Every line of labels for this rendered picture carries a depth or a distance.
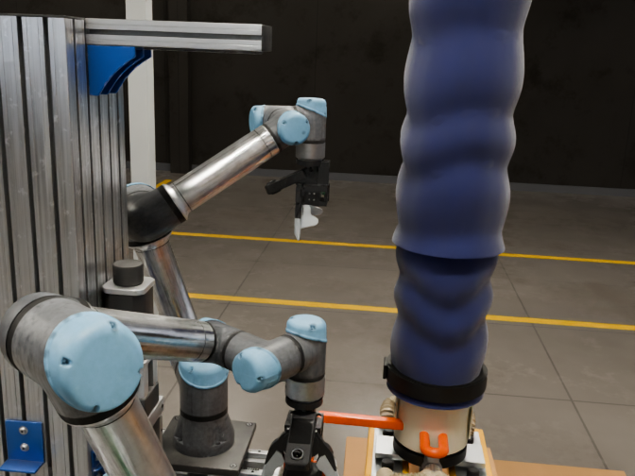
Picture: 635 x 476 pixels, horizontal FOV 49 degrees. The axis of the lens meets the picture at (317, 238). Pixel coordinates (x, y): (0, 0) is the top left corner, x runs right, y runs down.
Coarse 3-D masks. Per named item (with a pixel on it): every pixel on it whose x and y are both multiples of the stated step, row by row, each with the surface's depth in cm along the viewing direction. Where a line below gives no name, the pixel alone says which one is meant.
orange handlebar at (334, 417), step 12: (324, 420) 158; (336, 420) 158; (348, 420) 158; (360, 420) 157; (372, 420) 157; (384, 420) 157; (396, 420) 157; (420, 432) 153; (420, 444) 148; (444, 444) 148; (432, 456) 146; (444, 456) 146
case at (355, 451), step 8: (352, 440) 194; (360, 440) 194; (352, 448) 191; (360, 448) 191; (488, 448) 193; (352, 456) 187; (360, 456) 187; (344, 464) 183; (352, 464) 183; (360, 464) 183; (344, 472) 179; (352, 472) 179; (360, 472) 180; (416, 472) 180; (496, 472) 182
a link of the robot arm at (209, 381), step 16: (176, 368) 173; (192, 368) 164; (208, 368) 164; (224, 368) 167; (192, 384) 164; (208, 384) 164; (224, 384) 167; (192, 400) 165; (208, 400) 165; (224, 400) 169
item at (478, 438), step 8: (480, 432) 177; (472, 440) 168; (480, 440) 173; (488, 456) 166; (488, 464) 163; (448, 472) 160; (456, 472) 158; (464, 472) 158; (472, 472) 154; (480, 472) 158; (488, 472) 160
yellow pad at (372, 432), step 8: (376, 432) 174; (384, 432) 170; (392, 432) 170; (368, 440) 171; (368, 448) 168; (368, 456) 164; (368, 464) 161; (376, 464) 160; (384, 464) 156; (392, 464) 156; (400, 464) 161; (408, 464) 162; (368, 472) 158; (400, 472) 157; (408, 472) 159
